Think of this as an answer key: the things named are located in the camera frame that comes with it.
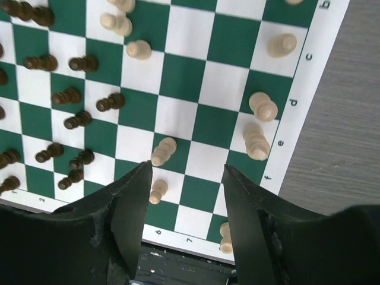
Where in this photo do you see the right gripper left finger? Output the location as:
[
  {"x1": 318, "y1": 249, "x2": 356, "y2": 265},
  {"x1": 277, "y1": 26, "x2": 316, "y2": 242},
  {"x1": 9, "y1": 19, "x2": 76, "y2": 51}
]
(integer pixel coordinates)
[{"x1": 54, "y1": 161, "x2": 153, "y2": 279}]

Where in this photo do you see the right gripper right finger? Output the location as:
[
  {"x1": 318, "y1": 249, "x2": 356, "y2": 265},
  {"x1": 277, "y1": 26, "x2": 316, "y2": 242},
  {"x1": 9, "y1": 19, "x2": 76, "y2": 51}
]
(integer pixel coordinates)
[{"x1": 222, "y1": 164, "x2": 322, "y2": 284}]

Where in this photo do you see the white chess piece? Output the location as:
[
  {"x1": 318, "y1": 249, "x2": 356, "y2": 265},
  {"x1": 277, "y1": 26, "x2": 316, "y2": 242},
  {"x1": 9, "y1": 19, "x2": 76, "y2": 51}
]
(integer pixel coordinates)
[{"x1": 267, "y1": 33, "x2": 297, "y2": 58}]

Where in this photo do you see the green white chess board mat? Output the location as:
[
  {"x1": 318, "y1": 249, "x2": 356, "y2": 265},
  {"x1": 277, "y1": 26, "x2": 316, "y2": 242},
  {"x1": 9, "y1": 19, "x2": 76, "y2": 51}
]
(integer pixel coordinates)
[{"x1": 1, "y1": 1, "x2": 349, "y2": 263}]

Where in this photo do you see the dark chess pawn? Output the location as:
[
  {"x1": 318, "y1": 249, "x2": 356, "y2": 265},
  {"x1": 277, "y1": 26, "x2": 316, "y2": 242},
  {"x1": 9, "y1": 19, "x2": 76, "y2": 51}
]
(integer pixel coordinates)
[{"x1": 68, "y1": 55, "x2": 99, "y2": 72}]

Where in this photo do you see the white chess pawn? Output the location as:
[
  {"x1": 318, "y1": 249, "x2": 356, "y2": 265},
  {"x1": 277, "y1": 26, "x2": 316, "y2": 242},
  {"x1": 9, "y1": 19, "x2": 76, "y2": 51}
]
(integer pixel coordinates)
[{"x1": 126, "y1": 40, "x2": 151, "y2": 60}]

